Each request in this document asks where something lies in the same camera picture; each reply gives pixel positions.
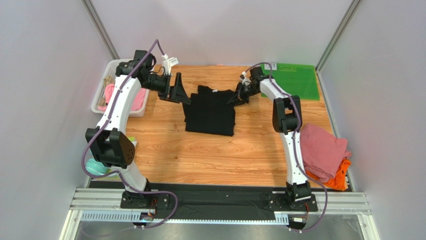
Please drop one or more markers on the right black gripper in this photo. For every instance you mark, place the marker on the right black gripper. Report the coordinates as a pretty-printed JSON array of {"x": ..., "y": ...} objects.
[{"x": 244, "y": 91}]

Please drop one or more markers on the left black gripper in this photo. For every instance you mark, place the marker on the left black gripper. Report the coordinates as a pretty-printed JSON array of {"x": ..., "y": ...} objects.
[{"x": 178, "y": 93}]

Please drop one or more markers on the black floral t shirt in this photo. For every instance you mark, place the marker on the black floral t shirt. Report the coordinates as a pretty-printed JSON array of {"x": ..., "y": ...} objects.
[{"x": 209, "y": 113}]

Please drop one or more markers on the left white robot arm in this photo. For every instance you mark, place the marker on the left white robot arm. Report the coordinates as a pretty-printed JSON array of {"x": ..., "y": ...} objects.
[{"x": 107, "y": 142}]

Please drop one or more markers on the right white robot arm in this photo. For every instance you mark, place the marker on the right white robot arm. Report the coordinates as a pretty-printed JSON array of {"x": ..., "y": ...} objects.
[{"x": 286, "y": 121}]

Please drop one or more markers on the light pink shirt in basket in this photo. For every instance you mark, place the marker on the light pink shirt in basket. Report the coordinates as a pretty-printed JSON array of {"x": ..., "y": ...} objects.
[{"x": 139, "y": 100}]

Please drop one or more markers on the white label sticker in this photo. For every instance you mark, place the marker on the white label sticker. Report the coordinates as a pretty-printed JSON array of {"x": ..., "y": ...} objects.
[{"x": 272, "y": 66}]

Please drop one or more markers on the green cutting mat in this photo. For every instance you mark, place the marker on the green cutting mat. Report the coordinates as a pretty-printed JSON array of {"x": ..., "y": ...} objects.
[{"x": 296, "y": 79}]

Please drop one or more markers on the beige cloth in basket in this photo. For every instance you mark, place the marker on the beige cloth in basket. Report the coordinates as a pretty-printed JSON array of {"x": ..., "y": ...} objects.
[{"x": 109, "y": 85}]

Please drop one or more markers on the white plastic basket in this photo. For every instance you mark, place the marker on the white plastic basket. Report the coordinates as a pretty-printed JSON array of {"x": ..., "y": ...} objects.
[{"x": 111, "y": 70}]

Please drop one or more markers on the folded pink t shirt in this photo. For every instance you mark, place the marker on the folded pink t shirt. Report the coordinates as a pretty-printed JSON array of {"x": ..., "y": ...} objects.
[{"x": 322, "y": 151}]

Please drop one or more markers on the green snack bowl package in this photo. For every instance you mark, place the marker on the green snack bowl package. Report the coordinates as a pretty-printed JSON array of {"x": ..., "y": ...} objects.
[{"x": 133, "y": 141}]

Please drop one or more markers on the teal headphones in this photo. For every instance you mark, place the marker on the teal headphones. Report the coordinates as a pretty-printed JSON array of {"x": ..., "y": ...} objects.
[{"x": 96, "y": 168}]

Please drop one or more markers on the folded orange t shirt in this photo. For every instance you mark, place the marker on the folded orange t shirt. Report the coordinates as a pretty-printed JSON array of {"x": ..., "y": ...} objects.
[{"x": 339, "y": 182}]

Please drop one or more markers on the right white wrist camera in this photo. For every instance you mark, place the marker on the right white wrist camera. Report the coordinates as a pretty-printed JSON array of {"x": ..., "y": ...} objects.
[{"x": 244, "y": 79}]

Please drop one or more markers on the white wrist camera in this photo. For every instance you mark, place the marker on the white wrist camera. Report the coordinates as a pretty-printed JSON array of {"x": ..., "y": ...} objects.
[
  {"x": 168, "y": 63},
  {"x": 244, "y": 79}
]

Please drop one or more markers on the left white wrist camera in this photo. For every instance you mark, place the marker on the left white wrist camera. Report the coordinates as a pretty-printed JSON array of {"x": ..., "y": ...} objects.
[{"x": 168, "y": 63}]

